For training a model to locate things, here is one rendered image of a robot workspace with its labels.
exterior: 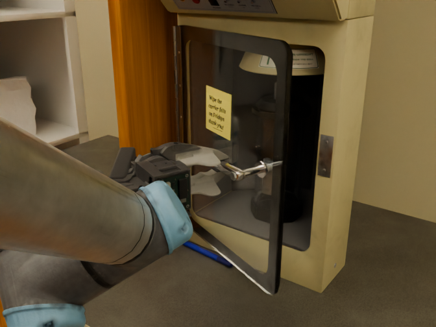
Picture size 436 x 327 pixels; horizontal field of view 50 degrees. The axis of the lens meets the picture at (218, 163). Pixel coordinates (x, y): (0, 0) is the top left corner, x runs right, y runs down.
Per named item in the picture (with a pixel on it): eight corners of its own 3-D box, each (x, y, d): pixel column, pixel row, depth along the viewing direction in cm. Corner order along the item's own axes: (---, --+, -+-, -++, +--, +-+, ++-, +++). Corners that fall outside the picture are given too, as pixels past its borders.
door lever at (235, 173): (231, 160, 77) (231, 145, 76) (266, 180, 70) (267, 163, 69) (203, 167, 74) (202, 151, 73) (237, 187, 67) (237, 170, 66)
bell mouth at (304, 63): (271, 56, 97) (272, 28, 95) (354, 64, 87) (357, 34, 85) (222, 68, 83) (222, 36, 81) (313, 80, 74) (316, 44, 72)
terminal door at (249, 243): (185, 220, 99) (180, 23, 84) (278, 298, 75) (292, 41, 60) (181, 222, 98) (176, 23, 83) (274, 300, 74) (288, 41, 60)
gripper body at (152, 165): (196, 217, 64) (111, 241, 58) (168, 194, 71) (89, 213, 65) (194, 165, 61) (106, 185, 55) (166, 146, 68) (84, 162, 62)
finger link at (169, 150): (202, 168, 69) (148, 185, 65) (196, 165, 71) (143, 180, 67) (200, 139, 67) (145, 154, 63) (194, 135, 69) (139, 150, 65)
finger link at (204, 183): (243, 198, 70) (189, 209, 65) (222, 184, 75) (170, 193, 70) (244, 178, 69) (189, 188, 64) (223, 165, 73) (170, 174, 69)
